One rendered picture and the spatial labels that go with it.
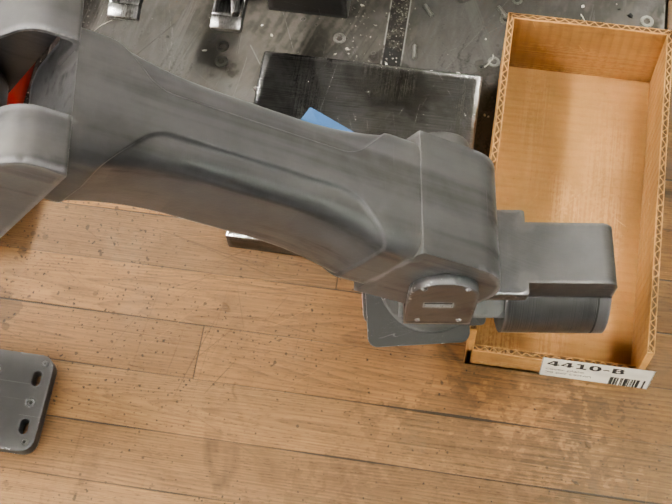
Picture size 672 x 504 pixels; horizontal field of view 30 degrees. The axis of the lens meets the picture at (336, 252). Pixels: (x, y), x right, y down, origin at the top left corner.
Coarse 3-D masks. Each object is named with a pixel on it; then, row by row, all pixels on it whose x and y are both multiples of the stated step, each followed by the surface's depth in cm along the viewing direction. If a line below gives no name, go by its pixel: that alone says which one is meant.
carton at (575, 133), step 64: (512, 64) 97; (576, 64) 96; (640, 64) 95; (512, 128) 95; (576, 128) 95; (640, 128) 95; (512, 192) 93; (576, 192) 93; (640, 192) 93; (640, 256) 90; (640, 320) 86; (640, 384) 87
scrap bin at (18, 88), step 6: (30, 72) 99; (24, 78) 98; (30, 78) 99; (18, 84) 97; (24, 84) 98; (12, 90) 96; (18, 90) 97; (24, 90) 98; (12, 96) 96; (18, 96) 97; (24, 96) 98; (12, 102) 96; (18, 102) 97
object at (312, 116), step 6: (312, 108) 95; (306, 114) 94; (312, 114) 94; (318, 114) 94; (306, 120) 94; (312, 120) 94; (318, 120) 94; (324, 120) 94; (330, 120) 94; (330, 126) 94; (336, 126) 94; (342, 126) 94
